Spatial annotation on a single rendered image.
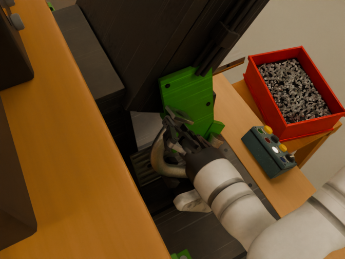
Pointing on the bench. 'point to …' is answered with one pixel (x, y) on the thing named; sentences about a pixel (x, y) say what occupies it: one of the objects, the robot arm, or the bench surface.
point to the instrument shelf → (71, 159)
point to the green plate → (189, 97)
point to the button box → (267, 152)
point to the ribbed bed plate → (144, 172)
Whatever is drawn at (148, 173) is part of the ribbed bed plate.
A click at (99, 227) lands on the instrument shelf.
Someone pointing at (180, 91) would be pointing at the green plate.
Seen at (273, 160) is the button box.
